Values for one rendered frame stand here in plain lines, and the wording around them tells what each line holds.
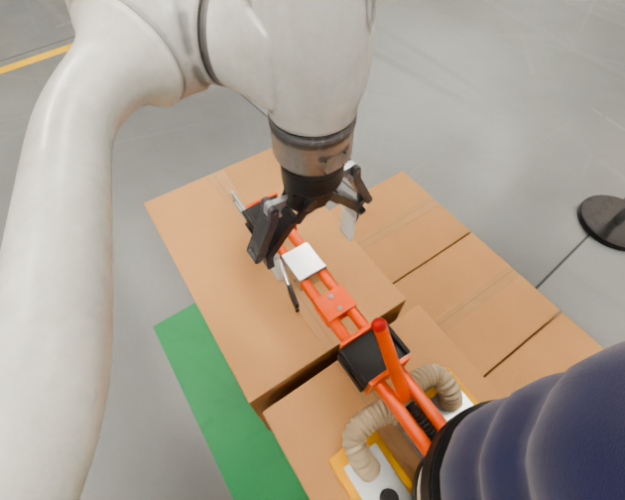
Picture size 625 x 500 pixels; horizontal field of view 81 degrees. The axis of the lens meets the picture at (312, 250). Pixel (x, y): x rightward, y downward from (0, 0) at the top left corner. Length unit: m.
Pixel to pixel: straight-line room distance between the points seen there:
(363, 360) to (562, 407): 0.39
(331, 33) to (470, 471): 0.39
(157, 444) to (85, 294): 1.59
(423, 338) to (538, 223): 1.76
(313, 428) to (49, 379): 0.58
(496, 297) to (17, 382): 1.34
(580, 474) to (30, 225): 0.33
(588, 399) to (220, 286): 0.73
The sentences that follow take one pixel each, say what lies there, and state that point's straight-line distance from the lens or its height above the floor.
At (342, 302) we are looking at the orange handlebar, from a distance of 0.67.
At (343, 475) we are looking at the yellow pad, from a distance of 0.73.
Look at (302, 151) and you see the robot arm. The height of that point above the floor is 1.44.
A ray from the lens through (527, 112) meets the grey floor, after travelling 3.26.
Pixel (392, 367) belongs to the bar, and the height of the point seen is 1.14.
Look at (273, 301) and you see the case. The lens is 0.83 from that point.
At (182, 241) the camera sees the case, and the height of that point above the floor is 0.94.
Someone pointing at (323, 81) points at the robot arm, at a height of 1.52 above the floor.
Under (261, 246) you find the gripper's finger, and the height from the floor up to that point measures 1.30.
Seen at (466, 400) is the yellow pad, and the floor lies 0.97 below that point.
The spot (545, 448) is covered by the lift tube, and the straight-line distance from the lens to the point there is 0.28.
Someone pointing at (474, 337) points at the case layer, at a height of 0.54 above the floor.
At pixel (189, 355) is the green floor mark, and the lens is 1.86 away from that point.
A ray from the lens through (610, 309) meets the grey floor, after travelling 2.38.
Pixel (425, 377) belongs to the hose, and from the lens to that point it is 0.71.
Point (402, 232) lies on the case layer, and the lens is 1.46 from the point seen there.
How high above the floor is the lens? 1.69
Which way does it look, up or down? 57 degrees down
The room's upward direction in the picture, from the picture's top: straight up
